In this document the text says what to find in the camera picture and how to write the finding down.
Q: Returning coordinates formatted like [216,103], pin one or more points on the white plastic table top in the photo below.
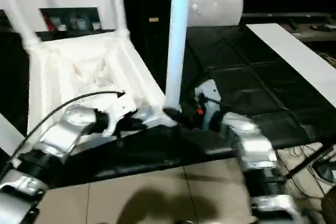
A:
[68,56]

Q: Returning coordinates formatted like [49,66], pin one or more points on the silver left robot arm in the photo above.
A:
[68,129]

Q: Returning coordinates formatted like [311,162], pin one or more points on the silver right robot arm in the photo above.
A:
[252,150]

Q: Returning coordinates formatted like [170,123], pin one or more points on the black work mat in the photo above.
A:
[247,77]

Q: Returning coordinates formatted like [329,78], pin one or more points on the small yellow tag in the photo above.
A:
[153,20]

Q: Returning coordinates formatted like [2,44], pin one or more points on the white padded sheet with fitting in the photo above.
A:
[220,6]

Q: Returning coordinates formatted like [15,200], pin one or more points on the flat white sheet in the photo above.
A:
[294,51]

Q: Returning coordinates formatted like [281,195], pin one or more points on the black stand leg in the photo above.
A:
[310,163]

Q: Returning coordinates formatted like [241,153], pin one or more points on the dark low wooden bench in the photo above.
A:
[294,19]

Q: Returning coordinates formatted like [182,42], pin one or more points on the black remote control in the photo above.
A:
[323,26]

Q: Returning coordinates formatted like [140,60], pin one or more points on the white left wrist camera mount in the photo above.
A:
[118,109]

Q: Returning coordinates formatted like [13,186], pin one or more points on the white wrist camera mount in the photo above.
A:
[118,109]
[209,93]

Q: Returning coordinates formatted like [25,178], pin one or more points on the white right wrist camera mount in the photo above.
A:
[209,93]

